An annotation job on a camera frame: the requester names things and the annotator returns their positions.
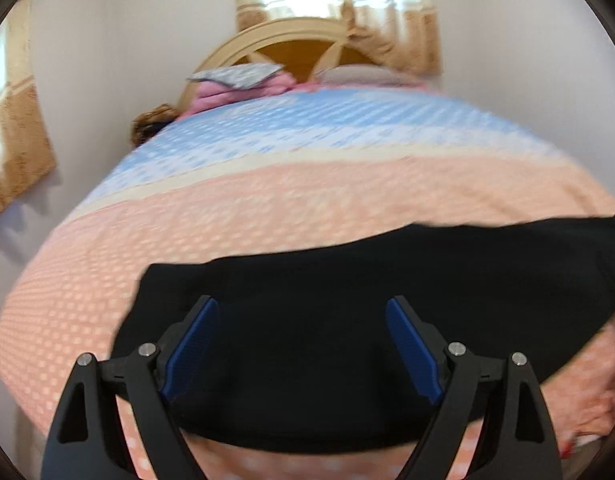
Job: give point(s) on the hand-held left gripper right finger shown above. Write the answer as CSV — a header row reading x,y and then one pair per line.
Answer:
x,y
415,347

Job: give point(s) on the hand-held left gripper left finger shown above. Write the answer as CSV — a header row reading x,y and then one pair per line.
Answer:
x,y
190,347

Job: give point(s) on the black pants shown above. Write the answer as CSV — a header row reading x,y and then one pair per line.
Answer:
x,y
347,330

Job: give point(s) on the brown fuzzy object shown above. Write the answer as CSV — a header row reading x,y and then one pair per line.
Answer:
x,y
152,122

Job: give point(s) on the pink folded blanket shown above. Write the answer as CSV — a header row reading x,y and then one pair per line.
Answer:
x,y
237,91

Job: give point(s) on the pale pink pillow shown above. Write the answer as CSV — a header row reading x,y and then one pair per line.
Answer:
x,y
367,76

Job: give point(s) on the grey patterned pillow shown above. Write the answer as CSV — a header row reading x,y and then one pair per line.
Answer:
x,y
235,74

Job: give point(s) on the beige window curtain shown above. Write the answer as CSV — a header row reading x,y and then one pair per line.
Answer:
x,y
15,125
337,5

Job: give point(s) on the cream wooden headboard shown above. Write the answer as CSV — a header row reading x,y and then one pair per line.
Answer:
x,y
282,52

